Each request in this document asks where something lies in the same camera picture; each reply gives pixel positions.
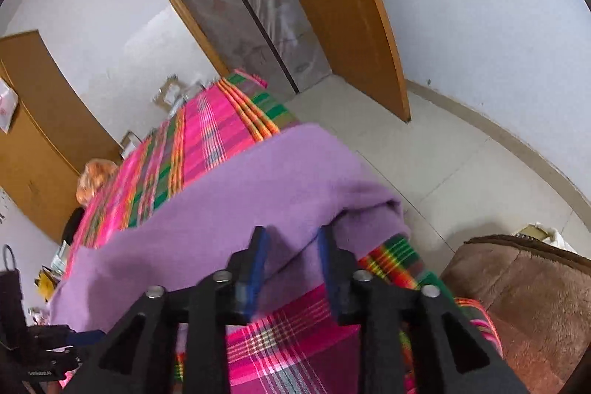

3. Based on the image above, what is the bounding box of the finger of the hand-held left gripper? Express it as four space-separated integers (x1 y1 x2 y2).
51 328 106 351

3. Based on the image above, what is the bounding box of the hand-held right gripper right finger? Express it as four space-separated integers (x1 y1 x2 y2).
316 225 532 394

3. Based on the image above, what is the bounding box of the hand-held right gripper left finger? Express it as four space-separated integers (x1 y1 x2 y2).
60 226 271 394

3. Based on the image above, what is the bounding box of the purple fleece garment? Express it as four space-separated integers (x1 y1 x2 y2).
48 123 411 337

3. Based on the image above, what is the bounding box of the yellow packet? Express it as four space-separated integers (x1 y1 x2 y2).
37 267 56 302

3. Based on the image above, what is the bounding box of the pink green plaid blanket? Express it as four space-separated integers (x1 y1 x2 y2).
60 70 504 394

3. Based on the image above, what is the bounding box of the bag of oranges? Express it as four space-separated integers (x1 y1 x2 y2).
76 160 120 208

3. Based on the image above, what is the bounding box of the white cardboard box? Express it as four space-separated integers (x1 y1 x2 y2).
120 131 144 159

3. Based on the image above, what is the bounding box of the wooden wardrobe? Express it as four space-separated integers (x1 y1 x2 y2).
0 30 123 244

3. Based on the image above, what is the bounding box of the brown labelled cardboard box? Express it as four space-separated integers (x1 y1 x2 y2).
152 75 185 115

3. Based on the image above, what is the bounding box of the white pink plastic bag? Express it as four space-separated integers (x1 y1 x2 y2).
0 78 20 134

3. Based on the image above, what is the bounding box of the brown plush throw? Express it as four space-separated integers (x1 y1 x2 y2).
441 234 591 394

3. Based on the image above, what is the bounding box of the white cloth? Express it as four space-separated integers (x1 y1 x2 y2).
515 222 571 247

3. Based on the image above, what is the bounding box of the clear plastic door curtain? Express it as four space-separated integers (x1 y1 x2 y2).
148 0 333 99

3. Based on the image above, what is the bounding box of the wooden door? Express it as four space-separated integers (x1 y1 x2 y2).
247 0 411 123

